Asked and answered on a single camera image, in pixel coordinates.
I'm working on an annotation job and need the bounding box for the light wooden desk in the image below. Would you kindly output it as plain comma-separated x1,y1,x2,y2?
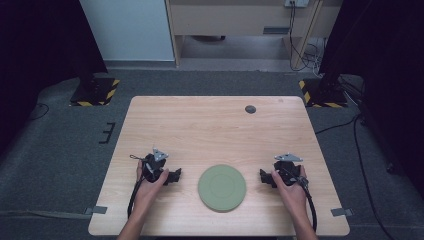
164,0,344,70

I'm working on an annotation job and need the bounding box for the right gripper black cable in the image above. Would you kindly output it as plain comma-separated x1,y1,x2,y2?
299,178,318,233

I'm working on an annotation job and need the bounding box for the grey power strip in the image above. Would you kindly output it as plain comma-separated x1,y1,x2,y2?
284,0,310,9

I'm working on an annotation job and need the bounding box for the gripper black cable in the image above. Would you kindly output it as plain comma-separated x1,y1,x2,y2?
126,178,145,220
299,178,318,233

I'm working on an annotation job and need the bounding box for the black striped stand base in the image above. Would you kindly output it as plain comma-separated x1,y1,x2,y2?
69,77,121,108
298,78,349,109

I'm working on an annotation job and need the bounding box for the grey desk label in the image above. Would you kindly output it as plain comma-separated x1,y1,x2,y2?
262,26,291,36

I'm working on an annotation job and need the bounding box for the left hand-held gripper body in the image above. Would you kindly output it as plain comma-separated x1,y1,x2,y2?
141,147,170,184

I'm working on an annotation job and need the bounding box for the tangle of cables under desk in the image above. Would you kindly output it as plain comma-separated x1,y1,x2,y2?
288,1,329,73

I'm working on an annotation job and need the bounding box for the black floor cable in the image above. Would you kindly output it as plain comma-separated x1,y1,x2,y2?
28,102,50,122
314,113,398,240

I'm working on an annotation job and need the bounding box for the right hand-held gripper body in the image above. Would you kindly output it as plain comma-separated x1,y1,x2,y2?
273,152,304,187

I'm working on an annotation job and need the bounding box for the black curtain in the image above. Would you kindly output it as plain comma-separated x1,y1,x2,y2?
318,0,424,198
0,0,109,158

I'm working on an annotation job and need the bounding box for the person's right hand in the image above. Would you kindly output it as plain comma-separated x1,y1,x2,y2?
271,165,310,216

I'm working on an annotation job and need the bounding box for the grey tape piece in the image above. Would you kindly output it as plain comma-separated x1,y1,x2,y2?
84,205,109,216
330,207,354,218

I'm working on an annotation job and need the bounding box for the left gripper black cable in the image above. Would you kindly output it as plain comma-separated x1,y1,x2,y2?
126,178,145,220

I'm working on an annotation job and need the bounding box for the green plate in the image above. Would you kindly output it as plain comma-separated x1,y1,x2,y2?
197,164,248,210

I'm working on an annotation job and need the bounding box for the grey floor cable cover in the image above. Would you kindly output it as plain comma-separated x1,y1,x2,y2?
0,209,93,220

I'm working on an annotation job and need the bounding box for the person's left hand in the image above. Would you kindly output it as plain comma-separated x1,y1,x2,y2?
134,160,170,215

